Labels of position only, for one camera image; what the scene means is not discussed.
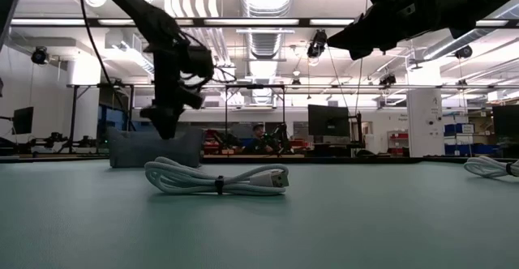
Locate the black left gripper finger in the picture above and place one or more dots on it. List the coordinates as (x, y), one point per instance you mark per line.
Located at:
(174, 121)
(154, 119)

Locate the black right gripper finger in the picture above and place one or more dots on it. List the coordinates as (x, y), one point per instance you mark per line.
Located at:
(357, 32)
(365, 53)

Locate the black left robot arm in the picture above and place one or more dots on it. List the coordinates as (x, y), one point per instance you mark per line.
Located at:
(134, 5)

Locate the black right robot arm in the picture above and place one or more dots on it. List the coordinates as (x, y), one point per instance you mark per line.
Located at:
(486, 1)

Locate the grey translucent plastic bin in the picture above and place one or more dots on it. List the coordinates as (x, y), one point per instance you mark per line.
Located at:
(134, 151)

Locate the black monitor on stand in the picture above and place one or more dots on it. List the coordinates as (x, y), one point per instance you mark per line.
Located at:
(328, 120)

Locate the person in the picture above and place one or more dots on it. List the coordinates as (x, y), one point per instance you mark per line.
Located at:
(258, 137)

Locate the white pillar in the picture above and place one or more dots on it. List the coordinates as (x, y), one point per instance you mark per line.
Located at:
(425, 123)

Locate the small black monitor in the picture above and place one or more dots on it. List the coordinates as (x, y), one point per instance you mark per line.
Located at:
(23, 120)

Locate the green table mat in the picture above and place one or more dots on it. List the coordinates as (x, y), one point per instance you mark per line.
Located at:
(259, 228)

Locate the black overhead camera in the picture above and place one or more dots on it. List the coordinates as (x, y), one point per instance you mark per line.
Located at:
(317, 44)

